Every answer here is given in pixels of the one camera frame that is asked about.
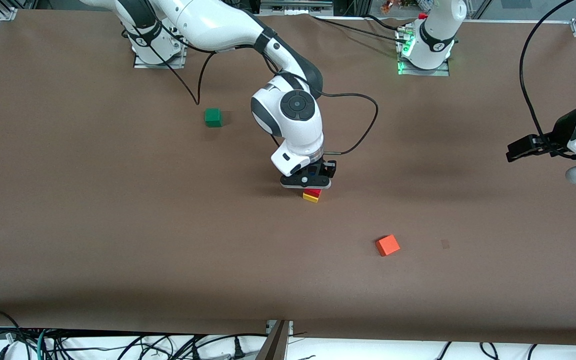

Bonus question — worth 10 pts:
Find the brown paper table cover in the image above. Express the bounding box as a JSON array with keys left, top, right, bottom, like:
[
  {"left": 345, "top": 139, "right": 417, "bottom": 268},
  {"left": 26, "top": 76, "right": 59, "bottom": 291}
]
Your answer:
[{"left": 0, "top": 9, "right": 576, "bottom": 346}]

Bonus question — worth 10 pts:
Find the long black base cable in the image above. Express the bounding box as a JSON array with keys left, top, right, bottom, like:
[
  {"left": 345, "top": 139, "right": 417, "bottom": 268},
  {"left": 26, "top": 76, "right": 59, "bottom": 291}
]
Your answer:
[{"left": 310, "top": 14, "right": 410, "bottom": 44}]

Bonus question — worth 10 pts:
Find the aluminium camera mount post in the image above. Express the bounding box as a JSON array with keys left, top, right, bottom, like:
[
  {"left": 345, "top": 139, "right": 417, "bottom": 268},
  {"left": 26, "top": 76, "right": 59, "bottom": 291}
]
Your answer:
[{"left": 254, "top": 319, "right": 295, "bottom": 360}]

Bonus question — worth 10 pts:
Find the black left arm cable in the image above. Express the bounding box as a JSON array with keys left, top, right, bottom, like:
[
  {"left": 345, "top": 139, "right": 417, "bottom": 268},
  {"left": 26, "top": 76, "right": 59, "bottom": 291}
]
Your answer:
[{"left": 518, "top": 0, "right": 576, "bottom": 153}]

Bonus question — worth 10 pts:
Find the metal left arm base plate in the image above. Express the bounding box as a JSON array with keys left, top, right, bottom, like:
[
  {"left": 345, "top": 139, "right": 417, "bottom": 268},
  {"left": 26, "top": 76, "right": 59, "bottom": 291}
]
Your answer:
[{"left": 396, "top": 27, "right": 451, "bottom": 77}]

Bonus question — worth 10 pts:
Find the orange wooden block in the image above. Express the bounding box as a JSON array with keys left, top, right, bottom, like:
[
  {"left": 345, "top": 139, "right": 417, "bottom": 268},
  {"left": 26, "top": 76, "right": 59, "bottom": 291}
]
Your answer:
[{"left": 375, "top": 234, "right": 401, "bottom": 257}]

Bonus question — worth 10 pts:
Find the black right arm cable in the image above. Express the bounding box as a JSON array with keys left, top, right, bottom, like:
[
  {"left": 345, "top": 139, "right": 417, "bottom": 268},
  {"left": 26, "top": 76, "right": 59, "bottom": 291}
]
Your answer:
[{"left": 123, "top": 20, "right": 380, "bottom": 156}]

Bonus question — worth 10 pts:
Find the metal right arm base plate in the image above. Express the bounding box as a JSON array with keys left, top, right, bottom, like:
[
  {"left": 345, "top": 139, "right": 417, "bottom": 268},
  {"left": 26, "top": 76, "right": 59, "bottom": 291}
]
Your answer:
[{"left": 133, "top": 30, "right": 188, "bottom": 70}]

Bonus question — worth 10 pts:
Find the short black base cable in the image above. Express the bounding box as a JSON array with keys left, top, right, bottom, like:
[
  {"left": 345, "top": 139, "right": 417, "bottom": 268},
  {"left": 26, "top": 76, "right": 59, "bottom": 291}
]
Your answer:
[{"left": 365, "top": 13, "right": 413, "bottom": 33}]

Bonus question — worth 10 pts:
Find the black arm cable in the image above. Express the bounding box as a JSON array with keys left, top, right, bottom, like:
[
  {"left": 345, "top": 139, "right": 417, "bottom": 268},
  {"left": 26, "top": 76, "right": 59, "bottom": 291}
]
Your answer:
[
  {"left": 518, "top": 0, "right": 576, "bottom": 153},
  {"left": 123, "top": 20, "right": 380, "bottom": 156}
]

